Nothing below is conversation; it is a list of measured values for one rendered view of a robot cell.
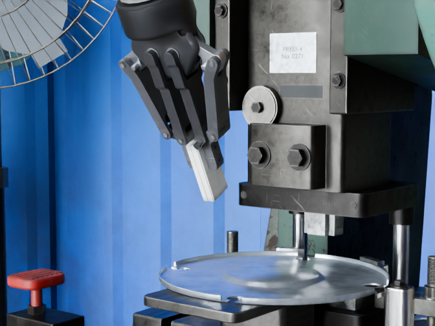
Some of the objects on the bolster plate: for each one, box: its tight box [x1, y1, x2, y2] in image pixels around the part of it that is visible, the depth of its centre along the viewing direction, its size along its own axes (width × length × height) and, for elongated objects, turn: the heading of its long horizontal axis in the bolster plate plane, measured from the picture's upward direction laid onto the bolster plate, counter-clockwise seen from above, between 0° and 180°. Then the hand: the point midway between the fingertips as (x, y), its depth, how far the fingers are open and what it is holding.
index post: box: [384, 279, 415, 326], centre depth 109 cm, size 3×3×10 cm
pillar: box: [392, 225, 410, 285], centre depth 129 cm, size 2×2×14 cm
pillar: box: [293, 214, 307, 254], centre depth 139 cm, size 2×2×14 cm
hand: (207, 167), depth 101 cm, fingers closed
